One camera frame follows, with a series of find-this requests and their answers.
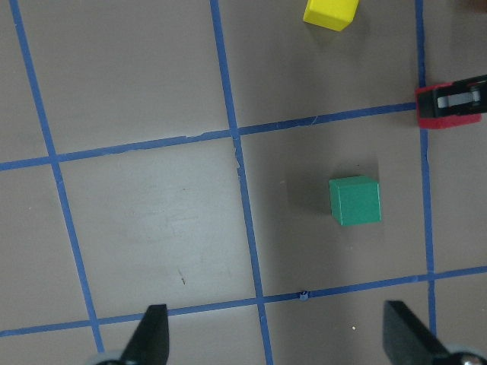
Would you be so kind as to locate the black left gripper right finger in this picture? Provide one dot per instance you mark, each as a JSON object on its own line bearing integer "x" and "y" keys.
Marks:
{"x": 406, "y": 340}

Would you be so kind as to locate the yellow wooden block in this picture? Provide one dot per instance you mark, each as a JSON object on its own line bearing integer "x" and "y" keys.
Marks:
{"x": 331, "y": 14}

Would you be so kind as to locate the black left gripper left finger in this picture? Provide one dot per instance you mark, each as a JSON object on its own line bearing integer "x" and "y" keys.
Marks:
{"x": 149, "y": 343}

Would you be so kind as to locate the red wooden block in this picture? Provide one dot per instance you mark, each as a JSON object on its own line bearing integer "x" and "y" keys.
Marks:
{"x": 429, "y": 100}

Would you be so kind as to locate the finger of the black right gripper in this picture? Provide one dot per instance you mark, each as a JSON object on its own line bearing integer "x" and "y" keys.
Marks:
{"x": 465, "y": 84}
{"x": 460, "y": 111}

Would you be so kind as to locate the green wooden block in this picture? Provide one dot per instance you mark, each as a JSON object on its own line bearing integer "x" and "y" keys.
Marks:
{"x": 355, "y": 200}

